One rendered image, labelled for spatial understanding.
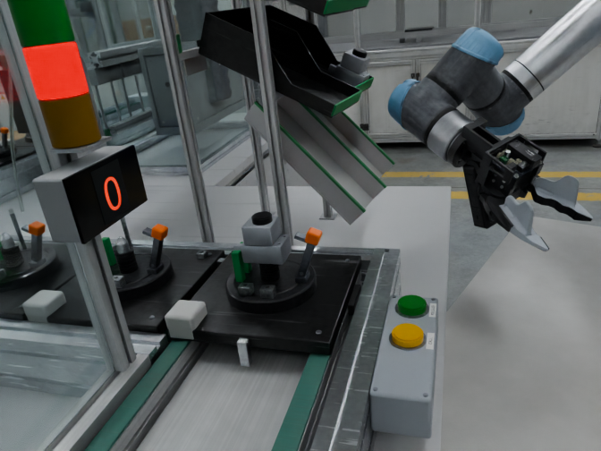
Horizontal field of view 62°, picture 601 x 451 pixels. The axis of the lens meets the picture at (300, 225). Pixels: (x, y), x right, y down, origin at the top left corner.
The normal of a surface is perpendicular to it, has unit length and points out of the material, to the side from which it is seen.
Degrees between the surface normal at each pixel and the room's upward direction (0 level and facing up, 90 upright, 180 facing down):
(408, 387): 0
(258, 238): 90
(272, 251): 90
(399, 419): 90
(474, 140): 101
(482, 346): 0
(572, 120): 90
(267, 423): 0
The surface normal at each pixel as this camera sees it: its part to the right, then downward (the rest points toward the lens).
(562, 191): -0.62, 0.58
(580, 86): -0.29, 0.42
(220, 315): -0.10, -0.91
